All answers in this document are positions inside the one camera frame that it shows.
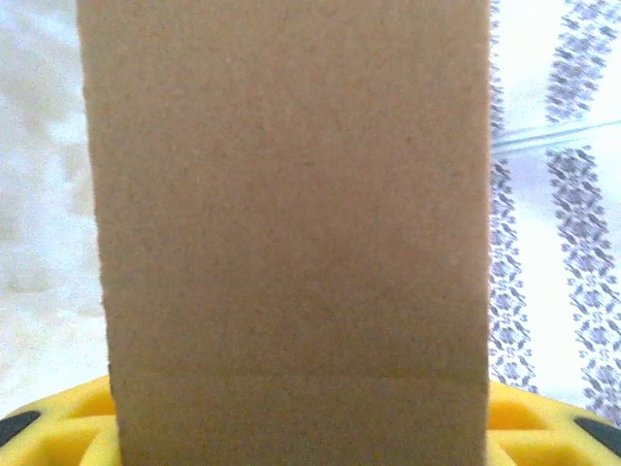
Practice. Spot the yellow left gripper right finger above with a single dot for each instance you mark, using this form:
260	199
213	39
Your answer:
543	437

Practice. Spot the brown cardboard box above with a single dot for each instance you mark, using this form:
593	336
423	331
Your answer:
291	218

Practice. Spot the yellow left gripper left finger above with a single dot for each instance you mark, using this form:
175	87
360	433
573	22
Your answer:
58	432

